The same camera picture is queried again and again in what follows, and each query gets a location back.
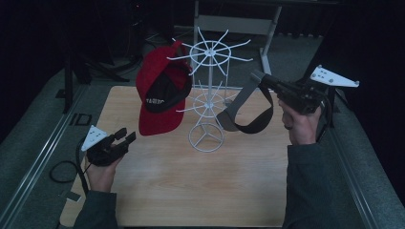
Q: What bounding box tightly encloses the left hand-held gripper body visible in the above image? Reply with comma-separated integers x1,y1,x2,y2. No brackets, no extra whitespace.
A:
80,124,129,167

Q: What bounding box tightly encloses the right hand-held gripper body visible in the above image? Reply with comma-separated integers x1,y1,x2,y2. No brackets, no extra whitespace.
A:
276,65,360,115

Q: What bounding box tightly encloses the grey sun visor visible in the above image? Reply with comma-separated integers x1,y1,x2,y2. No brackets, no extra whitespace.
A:
216,70,275,135

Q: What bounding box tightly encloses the white wire hat rack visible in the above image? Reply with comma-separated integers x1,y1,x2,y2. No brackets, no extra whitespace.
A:
165,27,255,154

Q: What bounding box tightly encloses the red baseball cap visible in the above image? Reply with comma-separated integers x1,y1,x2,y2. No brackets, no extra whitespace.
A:
135,39,194,137

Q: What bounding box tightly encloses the person's right hand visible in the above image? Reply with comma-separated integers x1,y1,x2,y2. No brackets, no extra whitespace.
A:
278,98,323,147

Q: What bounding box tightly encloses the left hand-held gripper cable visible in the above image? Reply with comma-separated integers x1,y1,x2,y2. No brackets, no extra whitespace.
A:
75,137,94,196

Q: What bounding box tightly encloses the hand-held gripper cable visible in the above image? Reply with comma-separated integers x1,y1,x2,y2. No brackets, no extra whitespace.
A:
315,94,334,141
75,137,94,196

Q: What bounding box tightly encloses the right hand-held gripper cable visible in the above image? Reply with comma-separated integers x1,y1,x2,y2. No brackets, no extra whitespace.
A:
315,94,334,141

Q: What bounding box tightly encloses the black looped cable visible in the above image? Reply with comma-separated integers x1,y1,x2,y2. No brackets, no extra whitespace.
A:
49,160,80,184

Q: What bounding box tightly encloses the metal floor rail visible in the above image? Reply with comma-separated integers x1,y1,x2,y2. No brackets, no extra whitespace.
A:
0,84,90,229
317,94,380,229

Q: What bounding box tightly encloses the white desk frame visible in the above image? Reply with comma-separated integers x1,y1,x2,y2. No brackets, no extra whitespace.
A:
189,0,339,80

